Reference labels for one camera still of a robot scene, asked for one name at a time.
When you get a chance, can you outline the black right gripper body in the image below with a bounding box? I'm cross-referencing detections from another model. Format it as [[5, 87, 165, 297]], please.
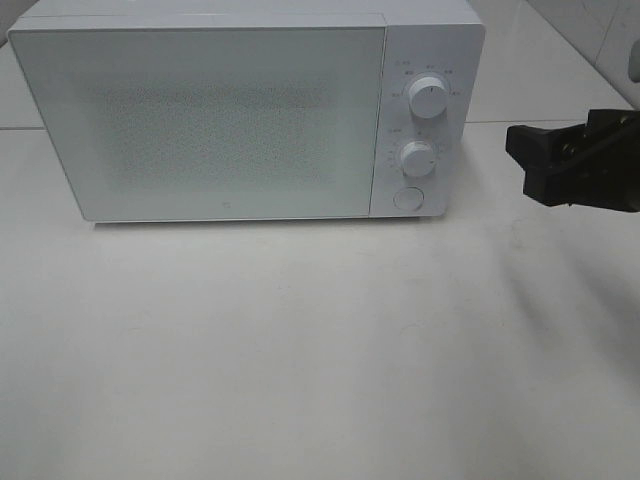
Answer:
[[585, 109, 639, 213]]

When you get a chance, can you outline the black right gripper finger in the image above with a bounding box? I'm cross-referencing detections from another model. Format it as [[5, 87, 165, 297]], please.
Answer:
[[505, 124, 600, 173], [519, 150, 620, 208]]

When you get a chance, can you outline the white microwave knob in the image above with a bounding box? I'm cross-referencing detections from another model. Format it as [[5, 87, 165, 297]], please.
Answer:
[[407, 73, 449, 119], [399, 141, 437, 178]]

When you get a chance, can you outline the round white door button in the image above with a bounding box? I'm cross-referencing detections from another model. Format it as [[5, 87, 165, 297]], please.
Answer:
[[393, 187, 424, 212]]

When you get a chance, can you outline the white microwave door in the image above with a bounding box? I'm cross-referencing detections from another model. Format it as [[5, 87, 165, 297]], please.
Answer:
[[11, 28, 384, 222]]

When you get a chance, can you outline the white microwave oven body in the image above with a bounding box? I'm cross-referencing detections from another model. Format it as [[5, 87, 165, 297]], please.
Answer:
[[7, 1, 485, 221]]

